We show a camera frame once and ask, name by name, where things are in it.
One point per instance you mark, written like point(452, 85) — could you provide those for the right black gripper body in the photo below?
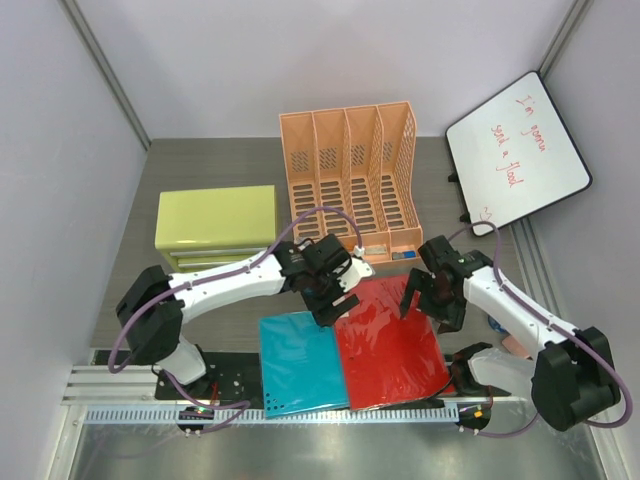
point(444, 306)

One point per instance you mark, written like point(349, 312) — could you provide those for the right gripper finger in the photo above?
point(415, 284)
point(446, 327)

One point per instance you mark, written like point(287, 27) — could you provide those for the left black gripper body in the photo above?
point(319, 295)

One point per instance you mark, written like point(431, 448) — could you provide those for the blue and grey marker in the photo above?
point(403, 255)

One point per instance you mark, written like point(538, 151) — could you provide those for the small white eraser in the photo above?
point(376, 250)

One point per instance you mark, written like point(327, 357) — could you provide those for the teal A4 folder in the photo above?
point(301, 369)

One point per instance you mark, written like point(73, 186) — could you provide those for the red A4 folder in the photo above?
point(387, 358)

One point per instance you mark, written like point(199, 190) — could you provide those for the orange plastic file organizer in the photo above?
point(356, 164)

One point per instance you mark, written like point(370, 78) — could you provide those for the green metal drawer cabinet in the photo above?
point(202, 228)

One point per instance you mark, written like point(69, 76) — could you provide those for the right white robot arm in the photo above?
point(567, 373)

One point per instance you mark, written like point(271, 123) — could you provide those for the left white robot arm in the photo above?
point(157, 306)

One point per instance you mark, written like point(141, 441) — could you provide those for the blue patterned tape roll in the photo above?
point(496, 326)

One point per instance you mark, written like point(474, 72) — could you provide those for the pink cube block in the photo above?
point(514, 347)

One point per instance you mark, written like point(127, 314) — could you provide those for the small whiteboard with writing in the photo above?
point(513, 156)

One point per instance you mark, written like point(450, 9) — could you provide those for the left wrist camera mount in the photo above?
point(355, 270)

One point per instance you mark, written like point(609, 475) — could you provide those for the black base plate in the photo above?
point(244, 368)

